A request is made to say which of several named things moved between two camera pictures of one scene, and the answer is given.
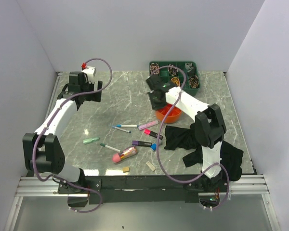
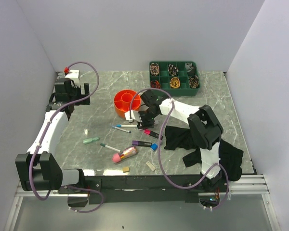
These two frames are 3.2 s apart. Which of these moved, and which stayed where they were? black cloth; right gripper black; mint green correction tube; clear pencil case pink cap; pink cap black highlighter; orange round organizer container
Moved: right gripper black; orange round organizer container
Stayed: mint green correction tube; pink cap black highlighter; black cloth; clear pencil case pink cap
